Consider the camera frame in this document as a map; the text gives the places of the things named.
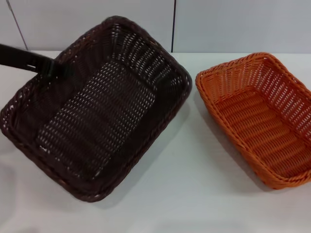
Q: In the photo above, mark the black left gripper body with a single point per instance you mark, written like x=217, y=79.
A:
x=19, y=56

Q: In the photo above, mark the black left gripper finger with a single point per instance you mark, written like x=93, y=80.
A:
x=48, y=69
x=65, y=70

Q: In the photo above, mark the dark brown wicker basket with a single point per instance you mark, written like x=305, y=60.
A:
x=102, y=116

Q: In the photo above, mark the orange wicker basket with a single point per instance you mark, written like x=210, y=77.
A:
x=257, y=126

